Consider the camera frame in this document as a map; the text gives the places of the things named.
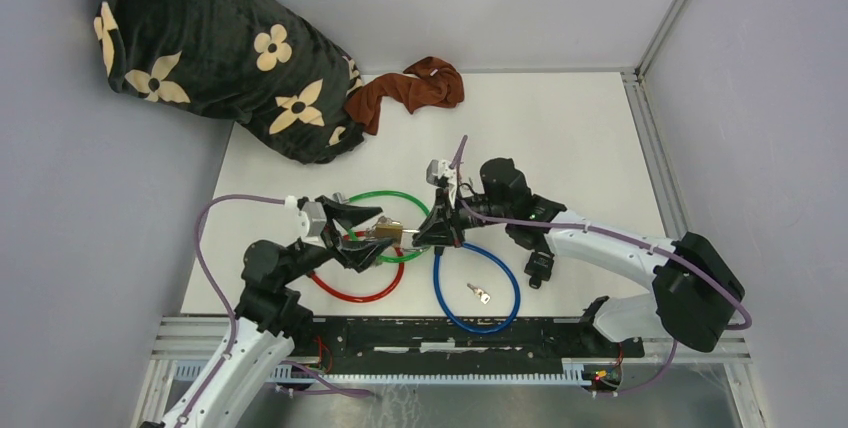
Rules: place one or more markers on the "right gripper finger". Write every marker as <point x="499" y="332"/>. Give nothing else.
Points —
<point x="438" y="236"/>
<point x="439" y="221"/>

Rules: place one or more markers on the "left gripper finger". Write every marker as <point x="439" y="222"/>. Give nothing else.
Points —
<point x="359" y="255"/>
<point x="346" y="215"/>

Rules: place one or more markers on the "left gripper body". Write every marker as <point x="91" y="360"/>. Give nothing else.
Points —
<point x="330" y="235"/>

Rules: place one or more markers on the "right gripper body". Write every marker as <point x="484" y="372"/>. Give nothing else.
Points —
<point x="467" y="213"/>

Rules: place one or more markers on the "blue cable lock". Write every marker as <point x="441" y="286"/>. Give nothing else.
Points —
<point x="476" y="329"/>

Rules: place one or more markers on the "green cable lock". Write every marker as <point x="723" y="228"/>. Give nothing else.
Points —
<point x="407" y="254"/>

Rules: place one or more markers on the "brass padlock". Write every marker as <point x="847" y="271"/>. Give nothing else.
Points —
<point x="387" y="228"/>

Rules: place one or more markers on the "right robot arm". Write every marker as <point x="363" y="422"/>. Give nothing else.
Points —
<point x="691" y="294"/>

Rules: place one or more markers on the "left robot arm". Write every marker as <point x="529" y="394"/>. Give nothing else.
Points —
<point x="268" y="322"/>

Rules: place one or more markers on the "blue lock loose key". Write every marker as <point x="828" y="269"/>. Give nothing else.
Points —
<point x="483" y="296"/>

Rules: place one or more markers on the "black padlock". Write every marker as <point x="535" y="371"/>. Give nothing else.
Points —
<point x="539" y="268"/>

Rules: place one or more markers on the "brown towel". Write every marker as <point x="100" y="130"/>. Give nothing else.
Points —
<point x="431" y="81"/>

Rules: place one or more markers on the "black floral plush blanket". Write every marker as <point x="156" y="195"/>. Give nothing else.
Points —
<point x="252" y="62"/>

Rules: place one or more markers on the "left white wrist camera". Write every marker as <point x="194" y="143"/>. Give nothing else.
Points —
<point x="310" y="218"/>

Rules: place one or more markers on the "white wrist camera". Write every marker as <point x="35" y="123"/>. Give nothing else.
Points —
<point x="310" y="218"/>
<point x="441" y="173"/>

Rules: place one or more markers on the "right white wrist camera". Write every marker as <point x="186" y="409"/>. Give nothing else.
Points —
<point x="441" y="173"/>

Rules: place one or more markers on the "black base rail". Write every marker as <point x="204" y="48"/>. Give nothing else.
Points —
<point x="436" y="346"/>

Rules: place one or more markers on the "white cable duct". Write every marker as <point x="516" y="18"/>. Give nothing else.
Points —
<point x="572" y="375"/>

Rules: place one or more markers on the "aluminium frame rail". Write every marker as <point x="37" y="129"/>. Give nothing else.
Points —
<point x="673" y="212"/>

